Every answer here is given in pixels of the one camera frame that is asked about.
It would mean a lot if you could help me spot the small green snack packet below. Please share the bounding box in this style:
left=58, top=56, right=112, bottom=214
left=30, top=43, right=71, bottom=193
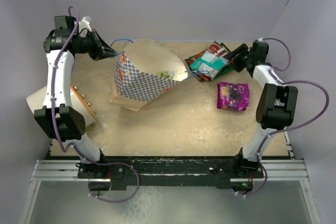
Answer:
left=156, top=71, right=175, bottom=80

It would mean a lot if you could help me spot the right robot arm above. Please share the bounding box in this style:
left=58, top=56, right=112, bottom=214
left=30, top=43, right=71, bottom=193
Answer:
left=229, top=40, right=298, bottom=177

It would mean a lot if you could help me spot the teal snack packet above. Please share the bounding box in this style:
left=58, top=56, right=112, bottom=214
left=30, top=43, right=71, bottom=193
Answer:
left=189, top=50, right=230, bottom=82

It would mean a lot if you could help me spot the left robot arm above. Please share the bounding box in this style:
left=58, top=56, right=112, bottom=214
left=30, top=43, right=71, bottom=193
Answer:
left=34, top=16, right=117, bottom=178

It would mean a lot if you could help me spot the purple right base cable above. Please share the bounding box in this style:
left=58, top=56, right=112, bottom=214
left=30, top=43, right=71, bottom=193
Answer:
left=232, top=161, right=268, bottom=198

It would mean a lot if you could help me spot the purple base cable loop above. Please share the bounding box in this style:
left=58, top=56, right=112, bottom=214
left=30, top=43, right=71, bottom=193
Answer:
left=88, top=162, right=141, bottom=204

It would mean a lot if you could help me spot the checkered paper snack bag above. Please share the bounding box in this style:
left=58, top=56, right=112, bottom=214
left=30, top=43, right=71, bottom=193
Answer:
left=110, top=39, right=190, bottom=111

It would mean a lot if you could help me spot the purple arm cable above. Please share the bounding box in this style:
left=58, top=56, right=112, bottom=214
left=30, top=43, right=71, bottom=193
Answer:
left=256, top=37, right=330, bottom=162
left=49, top=5, right=106, bottom=167

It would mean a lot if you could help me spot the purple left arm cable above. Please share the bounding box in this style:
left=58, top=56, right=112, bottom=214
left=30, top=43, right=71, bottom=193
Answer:
left=49, top=5, right=106, bottom=167

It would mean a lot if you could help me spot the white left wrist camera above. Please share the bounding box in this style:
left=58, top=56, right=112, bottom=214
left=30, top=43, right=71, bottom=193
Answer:
left=79, top=16, right=92, bottom=37

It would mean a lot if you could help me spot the red snack packet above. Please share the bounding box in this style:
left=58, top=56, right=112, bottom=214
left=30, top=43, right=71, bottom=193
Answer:
left=200, top=41, right=231, bottom=58

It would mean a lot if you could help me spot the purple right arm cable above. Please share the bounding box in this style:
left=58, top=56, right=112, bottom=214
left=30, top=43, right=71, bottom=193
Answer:
left=256, top=37, right=330, bottom=162

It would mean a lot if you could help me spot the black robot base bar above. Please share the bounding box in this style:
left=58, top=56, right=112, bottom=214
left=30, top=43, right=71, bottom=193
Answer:
left=76, top=156, right=264, bottom=190

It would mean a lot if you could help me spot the brown snack bag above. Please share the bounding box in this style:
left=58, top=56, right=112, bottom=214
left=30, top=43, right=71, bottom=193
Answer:
left=184, top=58, right=209, bottom=82

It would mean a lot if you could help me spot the white curved board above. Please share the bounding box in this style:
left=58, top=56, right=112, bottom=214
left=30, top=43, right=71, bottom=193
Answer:
left=26, top=86, right=97, bottom=127

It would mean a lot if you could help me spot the purple snack bag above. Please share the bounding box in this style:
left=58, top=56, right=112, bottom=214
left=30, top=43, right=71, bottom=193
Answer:
left=217, top=82, right=250, bottom=112

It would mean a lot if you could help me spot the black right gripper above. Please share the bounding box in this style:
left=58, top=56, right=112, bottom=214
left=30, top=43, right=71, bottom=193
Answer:
left=223, top=43, right=253, bottom=72

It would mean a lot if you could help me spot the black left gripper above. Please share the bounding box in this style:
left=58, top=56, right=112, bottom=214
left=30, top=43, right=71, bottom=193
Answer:
left=76, top=29, right=118, bottom=61

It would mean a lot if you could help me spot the aluminium table edge rail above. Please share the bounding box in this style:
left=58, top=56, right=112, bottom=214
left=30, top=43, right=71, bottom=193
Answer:
left=257, top=40, right=310, bottom=183

